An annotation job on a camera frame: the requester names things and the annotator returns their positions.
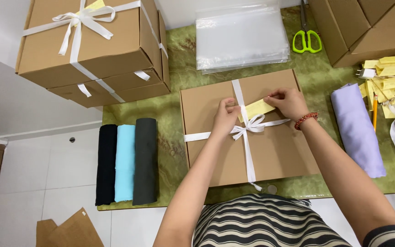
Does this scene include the person's right hand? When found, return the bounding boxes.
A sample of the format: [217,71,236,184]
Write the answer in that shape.
[263,87,310,121]

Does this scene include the person's left hand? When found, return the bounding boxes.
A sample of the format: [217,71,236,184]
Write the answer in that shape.
[211,97,242,137]

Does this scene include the yellow paper tag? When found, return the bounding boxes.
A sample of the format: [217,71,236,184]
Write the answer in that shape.
[238,99,276,123]

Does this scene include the flat brown cardboard box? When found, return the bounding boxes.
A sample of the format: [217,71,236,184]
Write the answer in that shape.
[180,69,321,188]

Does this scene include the lilac folded cloth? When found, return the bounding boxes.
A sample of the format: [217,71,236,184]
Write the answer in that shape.
[331,83,387,178]

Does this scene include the white charger plug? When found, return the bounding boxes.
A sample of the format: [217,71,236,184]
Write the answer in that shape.
[356,68,376,80]

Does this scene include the stack of clear plastic bags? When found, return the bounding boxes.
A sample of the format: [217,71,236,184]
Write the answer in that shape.
[195,0,291,75]

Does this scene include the yellow pencil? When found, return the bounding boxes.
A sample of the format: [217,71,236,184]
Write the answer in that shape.
[372,94,379,133]

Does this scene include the brown cardboard box under stack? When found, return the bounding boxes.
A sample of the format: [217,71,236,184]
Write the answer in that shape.
[47,10,171,109]

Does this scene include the dark grey folded cloth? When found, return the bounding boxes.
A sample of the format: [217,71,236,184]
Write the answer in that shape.
[132,118,158,207]

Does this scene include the plain brown cardboard box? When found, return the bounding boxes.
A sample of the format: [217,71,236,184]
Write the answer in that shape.
[309,0,372,66]
[333,0,395,68]

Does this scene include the pile of yellow paper tags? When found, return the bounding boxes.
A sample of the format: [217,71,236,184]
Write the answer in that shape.
[359,51,395,119]

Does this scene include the light blue folded cloth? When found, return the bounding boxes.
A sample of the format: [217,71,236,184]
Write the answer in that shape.
[114,124,136,203]

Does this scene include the person's striped shirt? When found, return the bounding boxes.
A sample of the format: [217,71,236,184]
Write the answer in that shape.
[192,193,395,247]

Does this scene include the white ribbon with loose ends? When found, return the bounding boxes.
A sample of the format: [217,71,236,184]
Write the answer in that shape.
[77,70,152,104]

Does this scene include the black folded cloth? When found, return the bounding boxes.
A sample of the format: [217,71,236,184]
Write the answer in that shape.
[95,124,118,207]

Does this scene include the tall brown cardboard box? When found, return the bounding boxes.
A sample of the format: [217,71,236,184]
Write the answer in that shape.
[16,0,164,89]

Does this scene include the yellow tag under bow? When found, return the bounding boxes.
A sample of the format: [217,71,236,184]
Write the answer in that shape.
[75,0,106,18]

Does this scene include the long white ribbon with bow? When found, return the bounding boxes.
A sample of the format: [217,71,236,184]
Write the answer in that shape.
[22,0,169,83]

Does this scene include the brown cardboard scraps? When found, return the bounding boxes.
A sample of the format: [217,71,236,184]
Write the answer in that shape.
[36,207,105,247]

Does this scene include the red bead bracelet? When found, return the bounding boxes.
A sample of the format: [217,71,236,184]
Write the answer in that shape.
[294,112,319,131]

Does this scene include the green handled scissors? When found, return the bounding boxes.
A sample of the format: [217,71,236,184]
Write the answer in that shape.
[292,0,323,54]

